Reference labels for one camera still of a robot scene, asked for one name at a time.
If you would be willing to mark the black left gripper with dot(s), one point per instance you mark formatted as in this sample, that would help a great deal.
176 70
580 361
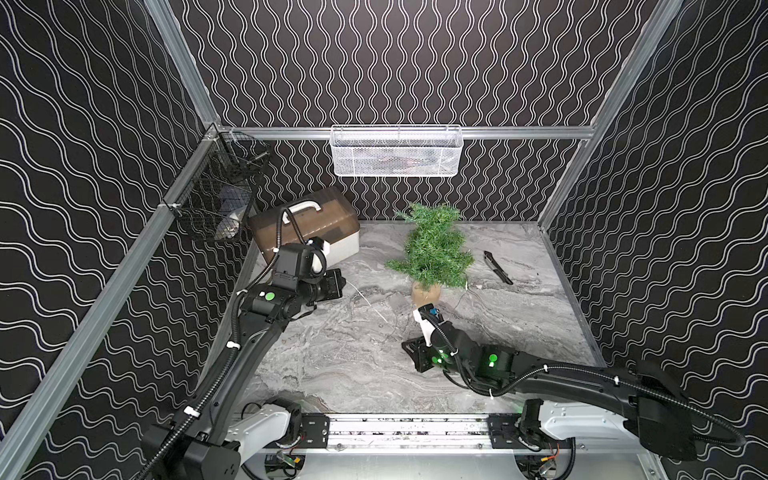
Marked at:
334 285

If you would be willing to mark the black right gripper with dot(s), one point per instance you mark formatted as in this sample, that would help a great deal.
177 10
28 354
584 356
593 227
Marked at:
418 356

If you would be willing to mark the small green christmas tree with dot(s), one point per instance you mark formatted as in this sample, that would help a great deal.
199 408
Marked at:
434 254

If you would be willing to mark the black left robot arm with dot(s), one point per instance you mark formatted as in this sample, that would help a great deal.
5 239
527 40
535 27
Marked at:
200 442

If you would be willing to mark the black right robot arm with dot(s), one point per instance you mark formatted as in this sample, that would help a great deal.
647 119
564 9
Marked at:
568 404

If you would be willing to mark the brown lid white storage box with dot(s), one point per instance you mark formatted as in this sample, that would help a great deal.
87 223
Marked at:
326 214

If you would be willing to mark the black grey utility knife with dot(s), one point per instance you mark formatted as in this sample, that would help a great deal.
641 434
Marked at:
496 268

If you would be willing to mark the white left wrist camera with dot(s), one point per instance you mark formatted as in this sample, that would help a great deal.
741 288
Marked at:
319 249

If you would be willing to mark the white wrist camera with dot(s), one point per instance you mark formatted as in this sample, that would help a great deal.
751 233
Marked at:
424 316
319 249

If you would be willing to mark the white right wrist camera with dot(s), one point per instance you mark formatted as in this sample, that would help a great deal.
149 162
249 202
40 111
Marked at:
424 316

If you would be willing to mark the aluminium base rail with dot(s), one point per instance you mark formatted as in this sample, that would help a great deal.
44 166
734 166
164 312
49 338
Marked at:
422 433

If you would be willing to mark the white wire mesh basket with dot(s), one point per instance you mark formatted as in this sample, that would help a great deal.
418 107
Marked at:
396 150

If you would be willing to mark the black wire mesh basket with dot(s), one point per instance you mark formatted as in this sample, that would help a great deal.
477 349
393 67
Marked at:
216 201

